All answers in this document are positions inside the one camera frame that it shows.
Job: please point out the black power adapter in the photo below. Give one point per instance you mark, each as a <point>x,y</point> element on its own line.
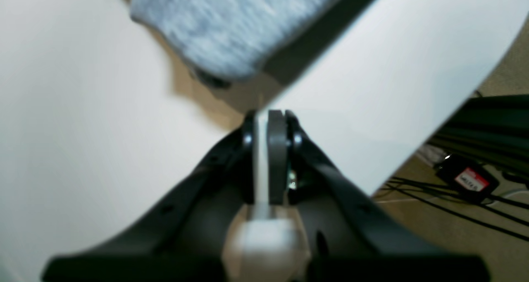
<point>467,177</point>

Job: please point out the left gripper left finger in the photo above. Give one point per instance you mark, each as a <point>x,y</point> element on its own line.
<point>181,238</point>

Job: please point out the grey T-shirt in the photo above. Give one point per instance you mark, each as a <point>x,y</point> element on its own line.
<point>228,39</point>

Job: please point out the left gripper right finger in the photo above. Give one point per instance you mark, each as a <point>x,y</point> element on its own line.
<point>350,238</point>

